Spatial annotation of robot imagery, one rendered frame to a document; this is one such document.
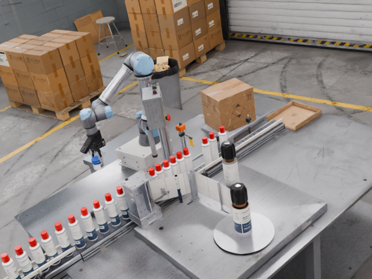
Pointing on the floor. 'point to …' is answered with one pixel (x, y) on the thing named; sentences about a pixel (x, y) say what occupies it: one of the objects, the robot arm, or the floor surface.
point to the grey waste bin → (170, 91)
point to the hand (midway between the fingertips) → (97, 160)
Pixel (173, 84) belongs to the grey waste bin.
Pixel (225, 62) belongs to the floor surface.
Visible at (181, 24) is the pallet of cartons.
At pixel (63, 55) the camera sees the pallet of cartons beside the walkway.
